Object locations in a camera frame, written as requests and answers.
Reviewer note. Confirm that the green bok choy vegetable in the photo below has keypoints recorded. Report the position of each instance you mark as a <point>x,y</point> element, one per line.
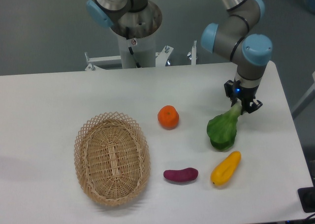
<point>222,129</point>

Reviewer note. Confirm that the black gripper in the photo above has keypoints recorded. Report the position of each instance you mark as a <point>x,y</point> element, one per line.
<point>246,94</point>

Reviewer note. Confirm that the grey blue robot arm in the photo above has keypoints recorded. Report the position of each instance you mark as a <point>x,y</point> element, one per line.
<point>231,40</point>

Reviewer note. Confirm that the yellow papaya fruit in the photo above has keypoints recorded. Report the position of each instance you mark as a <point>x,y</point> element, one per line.
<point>224,171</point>

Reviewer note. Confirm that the black device at table edge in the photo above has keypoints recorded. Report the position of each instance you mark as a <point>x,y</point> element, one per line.
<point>307,199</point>

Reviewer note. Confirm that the orange tangerine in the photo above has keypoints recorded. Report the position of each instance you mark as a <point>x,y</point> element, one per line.
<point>168,117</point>

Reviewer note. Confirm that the white table leg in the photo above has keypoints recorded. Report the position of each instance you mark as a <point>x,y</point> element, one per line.
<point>305,100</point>

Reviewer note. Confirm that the purple sweet potato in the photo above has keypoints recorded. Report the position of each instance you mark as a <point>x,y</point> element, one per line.
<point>181,176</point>

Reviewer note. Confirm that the woven wicker basket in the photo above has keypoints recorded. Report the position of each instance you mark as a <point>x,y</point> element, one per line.
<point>111,158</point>

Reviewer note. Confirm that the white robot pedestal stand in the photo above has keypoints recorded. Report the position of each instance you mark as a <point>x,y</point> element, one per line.
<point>136,36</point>

